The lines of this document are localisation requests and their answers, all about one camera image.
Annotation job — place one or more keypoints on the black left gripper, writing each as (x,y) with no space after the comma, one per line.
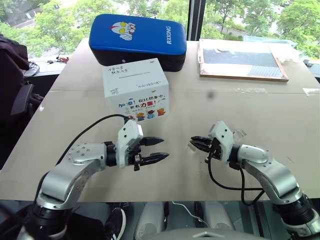
(132,155)

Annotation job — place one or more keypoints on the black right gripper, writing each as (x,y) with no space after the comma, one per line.
(216,151)

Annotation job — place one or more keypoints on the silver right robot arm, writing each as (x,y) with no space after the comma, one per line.
(272,175)

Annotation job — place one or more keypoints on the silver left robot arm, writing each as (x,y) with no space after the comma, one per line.
(62,177)

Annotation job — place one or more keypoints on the white printed slot box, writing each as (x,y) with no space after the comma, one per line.
(135,85)

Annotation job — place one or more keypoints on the clear plastic piece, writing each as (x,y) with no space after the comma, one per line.
(192,148)
(240,133)

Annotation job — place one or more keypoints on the white rounded shape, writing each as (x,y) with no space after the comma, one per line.
(148,220)
(216,215)

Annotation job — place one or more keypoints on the black sneaker with white stripes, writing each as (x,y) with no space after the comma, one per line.
(116,222)

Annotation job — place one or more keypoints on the wooden framed board, dark sheets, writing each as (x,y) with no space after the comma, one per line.
(240,62)

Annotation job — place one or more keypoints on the grey rounded robot body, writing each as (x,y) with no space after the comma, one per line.
(200,235)

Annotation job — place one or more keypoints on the blue cartoon kick pad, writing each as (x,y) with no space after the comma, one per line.
(140,42)

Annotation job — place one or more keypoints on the small parts on windowsill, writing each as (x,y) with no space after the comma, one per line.
(58,60)

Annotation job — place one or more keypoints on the small black device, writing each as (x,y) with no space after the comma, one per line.
(308,63)

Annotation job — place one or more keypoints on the black office chair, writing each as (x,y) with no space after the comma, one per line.
(15,75)

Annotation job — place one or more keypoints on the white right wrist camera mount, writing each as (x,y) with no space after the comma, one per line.
(223,137)

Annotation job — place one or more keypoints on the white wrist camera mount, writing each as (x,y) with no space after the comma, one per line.
(128,135)
(223,137)

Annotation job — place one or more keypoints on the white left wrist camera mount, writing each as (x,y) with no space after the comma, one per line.
(128,135)

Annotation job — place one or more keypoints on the dark window frame post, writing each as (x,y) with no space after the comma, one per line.
(196,20)

